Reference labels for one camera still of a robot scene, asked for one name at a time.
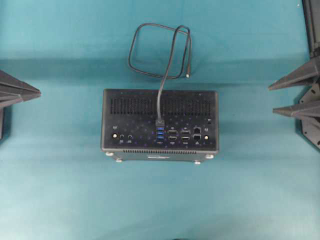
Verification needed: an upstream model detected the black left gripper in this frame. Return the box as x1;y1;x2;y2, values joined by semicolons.
0;70;41;140

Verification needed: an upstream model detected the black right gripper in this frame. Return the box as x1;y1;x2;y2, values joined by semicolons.
268;59;320;150

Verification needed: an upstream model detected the black mini PC box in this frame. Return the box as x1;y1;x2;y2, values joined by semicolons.
100;88;220;164

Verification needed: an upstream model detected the teal table cloth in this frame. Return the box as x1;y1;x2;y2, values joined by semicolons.
0;0;320;240

